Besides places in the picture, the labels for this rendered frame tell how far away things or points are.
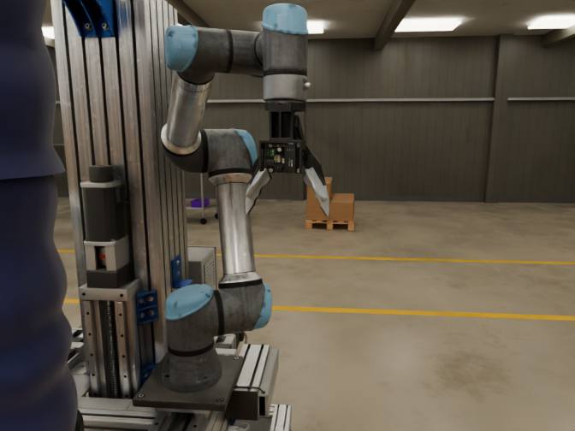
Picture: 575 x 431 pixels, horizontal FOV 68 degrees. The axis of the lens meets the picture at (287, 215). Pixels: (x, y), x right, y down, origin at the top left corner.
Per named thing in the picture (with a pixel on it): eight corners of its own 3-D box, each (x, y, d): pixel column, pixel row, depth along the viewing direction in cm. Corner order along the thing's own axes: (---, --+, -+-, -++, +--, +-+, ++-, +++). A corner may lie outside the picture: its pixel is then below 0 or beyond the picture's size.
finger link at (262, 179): (227, 208, 75) (256, 166, 72) (236, 203, 80) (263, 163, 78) (240, 219, 75) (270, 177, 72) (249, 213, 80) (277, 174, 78)
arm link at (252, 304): (211, 333, 114) (193, 135, 119) (263, 324, 119) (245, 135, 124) (220, 340, 103) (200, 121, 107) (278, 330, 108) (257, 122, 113)
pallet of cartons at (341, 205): (305, 229, 756) (305, 183, 741) (306, 215, 889) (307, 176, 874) (360, 230, 750) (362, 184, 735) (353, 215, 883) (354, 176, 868)
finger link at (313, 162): (310, 196, 76) (281, 156, 76) (311, 194, 78) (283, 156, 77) (331, 180, 75) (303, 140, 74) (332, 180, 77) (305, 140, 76)
